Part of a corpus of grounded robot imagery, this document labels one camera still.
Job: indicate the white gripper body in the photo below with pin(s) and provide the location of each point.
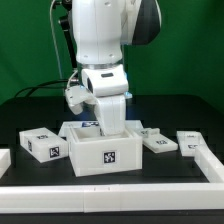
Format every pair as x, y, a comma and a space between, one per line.
108, 88

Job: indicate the white cabinet body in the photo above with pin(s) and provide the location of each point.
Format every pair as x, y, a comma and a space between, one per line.
92, 154

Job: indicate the white cabinet door panel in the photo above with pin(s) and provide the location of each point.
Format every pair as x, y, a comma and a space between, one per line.
188, 141
155, 141

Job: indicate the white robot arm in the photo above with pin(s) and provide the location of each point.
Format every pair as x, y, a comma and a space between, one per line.
100, 29

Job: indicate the white cabinet top block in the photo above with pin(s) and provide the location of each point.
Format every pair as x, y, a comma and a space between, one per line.
43, 144

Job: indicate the white left fence piece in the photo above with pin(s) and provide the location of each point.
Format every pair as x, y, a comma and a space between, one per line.
5, 161

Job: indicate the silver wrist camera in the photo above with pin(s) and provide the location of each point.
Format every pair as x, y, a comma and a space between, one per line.
76, 96

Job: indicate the white flat marker base plate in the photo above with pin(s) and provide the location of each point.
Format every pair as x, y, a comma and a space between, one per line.
132, 124

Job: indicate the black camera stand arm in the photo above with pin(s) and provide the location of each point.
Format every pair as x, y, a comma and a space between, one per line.
66, 26

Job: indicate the white front fence rail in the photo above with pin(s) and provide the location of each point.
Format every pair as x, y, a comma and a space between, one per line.
108, 198

